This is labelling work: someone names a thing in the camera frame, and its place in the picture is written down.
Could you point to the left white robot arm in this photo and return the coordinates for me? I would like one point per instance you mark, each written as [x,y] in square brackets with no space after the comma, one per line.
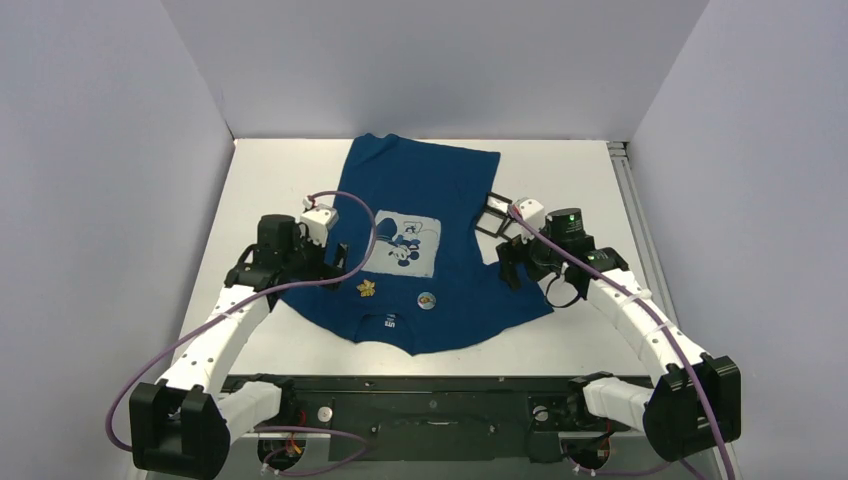
[182,424]

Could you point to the right black display box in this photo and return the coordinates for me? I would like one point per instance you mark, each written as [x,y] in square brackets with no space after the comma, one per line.
[509,231]

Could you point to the round blue pin badge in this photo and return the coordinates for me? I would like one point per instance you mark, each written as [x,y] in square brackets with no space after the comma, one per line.
[426,300]

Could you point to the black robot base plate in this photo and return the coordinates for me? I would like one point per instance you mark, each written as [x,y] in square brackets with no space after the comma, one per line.
[441,418]

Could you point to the left black display box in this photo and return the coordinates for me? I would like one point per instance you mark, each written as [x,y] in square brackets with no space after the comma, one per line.
[494,218]

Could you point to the gold maple leaf brooch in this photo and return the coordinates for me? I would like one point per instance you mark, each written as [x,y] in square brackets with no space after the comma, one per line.
[366,288]

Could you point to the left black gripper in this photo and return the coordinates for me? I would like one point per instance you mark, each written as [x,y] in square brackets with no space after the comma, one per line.
[322,271]

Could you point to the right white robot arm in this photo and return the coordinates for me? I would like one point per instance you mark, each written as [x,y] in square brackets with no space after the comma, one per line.
[693,403]

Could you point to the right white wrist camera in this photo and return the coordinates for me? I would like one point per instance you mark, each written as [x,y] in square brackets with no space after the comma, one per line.
[528,212]

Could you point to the blue cartoon print t-shirt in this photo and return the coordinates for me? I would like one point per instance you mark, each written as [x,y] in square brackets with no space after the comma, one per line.
[407,211]

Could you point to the black display box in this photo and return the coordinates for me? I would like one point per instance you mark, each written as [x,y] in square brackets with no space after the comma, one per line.
[494,218]
[509,231]

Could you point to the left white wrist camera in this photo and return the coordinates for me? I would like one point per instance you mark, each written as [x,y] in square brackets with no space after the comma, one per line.
[317,223]

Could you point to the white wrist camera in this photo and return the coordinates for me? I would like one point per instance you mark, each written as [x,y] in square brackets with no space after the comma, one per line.
[317,223]
[528,212]

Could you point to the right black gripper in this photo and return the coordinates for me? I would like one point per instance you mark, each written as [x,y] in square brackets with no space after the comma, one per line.
[510,248]

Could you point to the aluminium frame rail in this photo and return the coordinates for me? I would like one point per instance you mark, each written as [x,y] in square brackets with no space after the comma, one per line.
[648,254]

